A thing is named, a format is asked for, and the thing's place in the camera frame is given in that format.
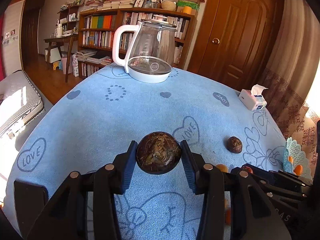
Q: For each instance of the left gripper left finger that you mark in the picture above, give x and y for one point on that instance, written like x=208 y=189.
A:
x=113 y=178

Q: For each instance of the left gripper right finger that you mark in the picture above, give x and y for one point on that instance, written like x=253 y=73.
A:
x=206 y=179

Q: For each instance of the tan longan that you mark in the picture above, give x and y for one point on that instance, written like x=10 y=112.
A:
x=226 y=204
x=222 y=168

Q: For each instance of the red cherry tomato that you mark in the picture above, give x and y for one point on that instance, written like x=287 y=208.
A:
x=247 y=169

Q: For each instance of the dark water chestnut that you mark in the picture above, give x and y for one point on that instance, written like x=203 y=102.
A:
x=234 y=145
x=158 y=153

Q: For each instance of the orange kumquat in basket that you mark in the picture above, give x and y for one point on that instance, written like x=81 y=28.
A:
x=298 y=170

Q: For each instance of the blue patterned tablecloth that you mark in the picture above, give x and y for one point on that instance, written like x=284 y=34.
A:
x=99 y=118

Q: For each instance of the mint lattice fruit basket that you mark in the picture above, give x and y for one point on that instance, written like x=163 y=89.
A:
x=293 y=149

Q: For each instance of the white tissue pack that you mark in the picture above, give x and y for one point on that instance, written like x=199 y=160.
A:
x=253 y=99

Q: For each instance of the grey white cushion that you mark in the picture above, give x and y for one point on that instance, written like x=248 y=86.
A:
x=21 y=103

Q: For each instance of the patterned beige curtain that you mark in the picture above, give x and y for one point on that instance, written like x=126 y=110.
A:
x=292 y=77

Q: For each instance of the brown wooden door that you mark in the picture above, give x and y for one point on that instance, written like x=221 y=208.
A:
x=235 y=40

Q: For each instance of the stacked boxes on shelf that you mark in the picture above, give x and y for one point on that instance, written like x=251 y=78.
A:
x=190 y=7

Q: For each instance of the glass kettle white handle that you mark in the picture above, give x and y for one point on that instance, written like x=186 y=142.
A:
x=150 y=53

